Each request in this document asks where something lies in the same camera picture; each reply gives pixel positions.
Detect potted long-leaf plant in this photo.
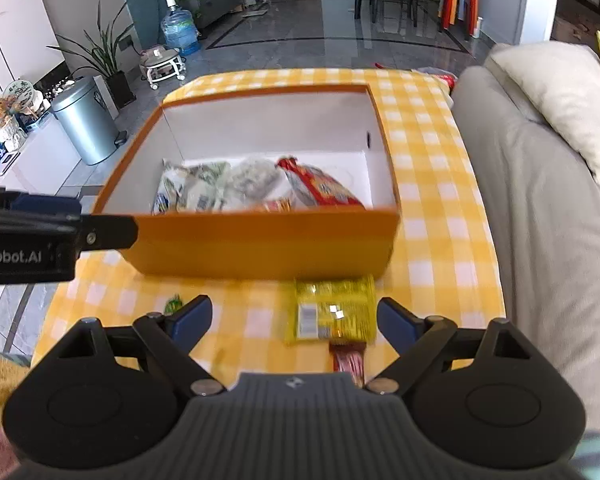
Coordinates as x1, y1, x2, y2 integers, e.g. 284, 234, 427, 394
46, 1, 137, 109

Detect orange plastic stools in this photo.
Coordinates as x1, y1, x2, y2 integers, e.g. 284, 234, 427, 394
438, 0, 482, 38

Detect blue water bottle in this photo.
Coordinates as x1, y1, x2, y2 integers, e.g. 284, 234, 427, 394
159, 0, 202, 57

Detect white rolling stool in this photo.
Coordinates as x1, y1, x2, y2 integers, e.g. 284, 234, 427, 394
139, 46, 187, 91

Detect grey metal trash can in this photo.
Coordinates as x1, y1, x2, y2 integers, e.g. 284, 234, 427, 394
51, 76, 122, 166

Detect yellow-green snack packet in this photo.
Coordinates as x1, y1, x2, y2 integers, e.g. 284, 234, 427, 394
284, 274, 379, 347

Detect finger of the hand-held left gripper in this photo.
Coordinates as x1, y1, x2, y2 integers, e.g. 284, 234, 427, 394
0, 187, 84, 222
0, 212, 139, 252

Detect yellow flower rug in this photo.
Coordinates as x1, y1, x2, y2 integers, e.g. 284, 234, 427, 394
0, 351, 33, 428

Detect grey sofa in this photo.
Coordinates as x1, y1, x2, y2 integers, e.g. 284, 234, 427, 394
451, 42, 600, 466

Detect orange cardboard box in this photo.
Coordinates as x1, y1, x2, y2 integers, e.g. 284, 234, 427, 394
92, 84, 401, 280

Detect beige pillow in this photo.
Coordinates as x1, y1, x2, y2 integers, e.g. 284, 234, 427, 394
489, 41, 600, 187

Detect yellow checkered tablecloth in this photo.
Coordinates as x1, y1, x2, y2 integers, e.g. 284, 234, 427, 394
32, 67, 508, 376

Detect white low cabinet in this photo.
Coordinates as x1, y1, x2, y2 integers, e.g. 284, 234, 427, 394
0, 110, 83, 196

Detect white snack packet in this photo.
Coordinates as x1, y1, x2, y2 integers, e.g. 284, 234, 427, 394
152, 159, 232, 216

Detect clear packet of round candies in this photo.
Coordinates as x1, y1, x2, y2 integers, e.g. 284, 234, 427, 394
226, 156, 295, 207

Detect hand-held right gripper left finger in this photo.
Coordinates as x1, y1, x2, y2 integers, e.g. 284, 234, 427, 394
55, 295, 227, 396

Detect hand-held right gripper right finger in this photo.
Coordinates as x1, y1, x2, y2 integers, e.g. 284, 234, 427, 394
364, 296, 531, 396

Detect clear packet of brown candies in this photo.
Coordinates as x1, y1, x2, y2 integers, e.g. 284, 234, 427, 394
329, 341, 367, 390

